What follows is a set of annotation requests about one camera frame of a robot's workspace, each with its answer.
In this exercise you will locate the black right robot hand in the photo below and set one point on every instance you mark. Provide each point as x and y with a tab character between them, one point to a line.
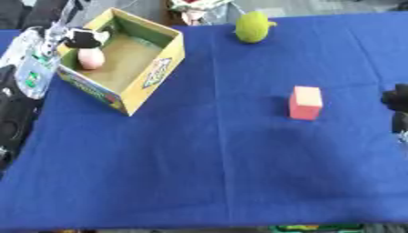
396	100

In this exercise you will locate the pink egg-shaped toy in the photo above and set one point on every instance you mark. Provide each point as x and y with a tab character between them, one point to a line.
91	58

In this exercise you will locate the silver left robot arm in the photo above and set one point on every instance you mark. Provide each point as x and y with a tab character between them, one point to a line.
21	88

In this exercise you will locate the tan cardboard box green inside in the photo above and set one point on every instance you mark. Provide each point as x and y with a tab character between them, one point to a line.
123	60

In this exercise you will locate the pink rectangular block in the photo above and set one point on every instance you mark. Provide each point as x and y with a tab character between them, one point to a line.
305	102

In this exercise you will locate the green plush toy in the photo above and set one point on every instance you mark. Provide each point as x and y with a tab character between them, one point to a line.
252	26

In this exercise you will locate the person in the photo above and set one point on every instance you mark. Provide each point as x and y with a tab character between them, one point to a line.
199	9

